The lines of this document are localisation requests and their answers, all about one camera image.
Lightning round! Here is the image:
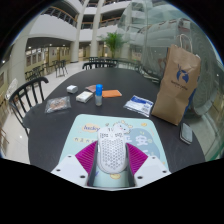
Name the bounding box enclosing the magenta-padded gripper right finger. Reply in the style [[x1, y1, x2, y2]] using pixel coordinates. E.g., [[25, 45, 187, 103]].
[[125, 142, 172, 188]]

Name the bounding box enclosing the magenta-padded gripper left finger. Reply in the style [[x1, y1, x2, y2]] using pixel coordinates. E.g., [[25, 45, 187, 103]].
[[50, 141, 100, 188]]

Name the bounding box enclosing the white perforated computer mouse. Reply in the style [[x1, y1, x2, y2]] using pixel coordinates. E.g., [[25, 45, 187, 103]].
[[96, 125, 128, 175]]

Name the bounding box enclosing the light green printed mouse pad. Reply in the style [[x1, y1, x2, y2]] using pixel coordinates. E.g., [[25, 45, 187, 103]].
[[59, 113, 169, 188]]

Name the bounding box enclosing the small grey flat case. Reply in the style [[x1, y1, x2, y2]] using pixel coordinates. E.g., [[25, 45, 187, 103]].
[[179, 122, 194, 146]]

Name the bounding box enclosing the white and blue plastic packet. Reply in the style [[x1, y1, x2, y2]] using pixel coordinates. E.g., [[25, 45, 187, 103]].
[[123, 94, 155, 118]]

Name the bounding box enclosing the clear plastic snack bag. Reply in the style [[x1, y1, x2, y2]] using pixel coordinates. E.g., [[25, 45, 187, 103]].
[[44, 95, 72, 114]]

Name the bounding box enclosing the small bottle with blue cap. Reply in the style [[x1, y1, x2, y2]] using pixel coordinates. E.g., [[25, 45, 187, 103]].
[[94, 83, 104, 107]]

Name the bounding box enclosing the small white box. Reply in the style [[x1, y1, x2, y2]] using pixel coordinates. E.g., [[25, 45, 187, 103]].
[[66, 84, 79, 94]]

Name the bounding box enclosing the brown paper bag blue print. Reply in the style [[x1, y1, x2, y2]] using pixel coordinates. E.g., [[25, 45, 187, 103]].
[[150, 33, 202, 127]]

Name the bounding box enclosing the black spindle-back chair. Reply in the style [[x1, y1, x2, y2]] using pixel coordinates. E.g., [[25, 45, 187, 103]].
[[8, 76, 50, 136], [82, 57, 119, 70]]

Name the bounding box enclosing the white lattice chair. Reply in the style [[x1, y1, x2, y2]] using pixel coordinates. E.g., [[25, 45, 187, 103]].
[[4, 78, 19, 101]]

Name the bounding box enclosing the group of black chairs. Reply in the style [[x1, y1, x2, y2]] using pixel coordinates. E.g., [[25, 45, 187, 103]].
[[24, 59, 69, 81]]

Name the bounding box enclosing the green potted palm plant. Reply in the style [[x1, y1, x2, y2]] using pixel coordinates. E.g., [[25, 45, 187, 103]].
[[99, 31, 128, 59]]

